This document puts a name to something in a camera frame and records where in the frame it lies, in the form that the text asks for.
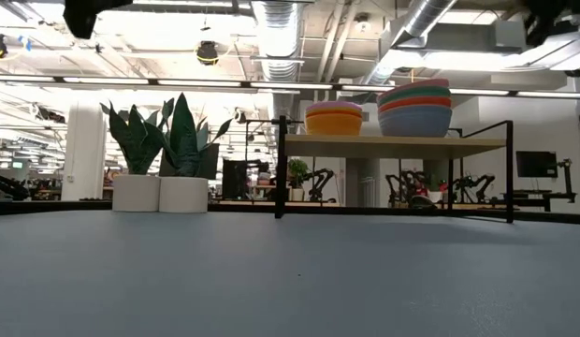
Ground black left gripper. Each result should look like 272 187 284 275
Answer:
63 0 132 40

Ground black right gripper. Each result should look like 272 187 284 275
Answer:
523 0 580 48

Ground large pink ribbed bowl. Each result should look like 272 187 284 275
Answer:
377 78 451 95

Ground large grey-blue bowl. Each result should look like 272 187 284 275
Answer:
377 103 454 138

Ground small purple translucent bowl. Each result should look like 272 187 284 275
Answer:
306 100 363 112

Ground small orange translucent bowl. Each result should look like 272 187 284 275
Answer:
305 111 364 137

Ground white building pillar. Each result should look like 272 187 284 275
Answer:
60 100 108 202

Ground black computer monitor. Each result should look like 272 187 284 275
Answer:
515 150 558 179

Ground black background desk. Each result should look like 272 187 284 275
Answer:
501 157 577 212

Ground snake plant in white pot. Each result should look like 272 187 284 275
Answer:
152 92 234 214
100 100 166 212

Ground black computer tower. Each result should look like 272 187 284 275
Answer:
222 158 250 201

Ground small background potted plant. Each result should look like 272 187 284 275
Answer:
288 157 311 202

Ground slanted silver ventilation duct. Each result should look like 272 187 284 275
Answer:
364 0 459 86

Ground black table edge rail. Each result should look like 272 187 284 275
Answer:
0 199 580 225

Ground wide silver ventilation duct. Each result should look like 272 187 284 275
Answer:
251 0 304 119

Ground wooden shelf with black frame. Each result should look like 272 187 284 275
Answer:
274 115 515 225

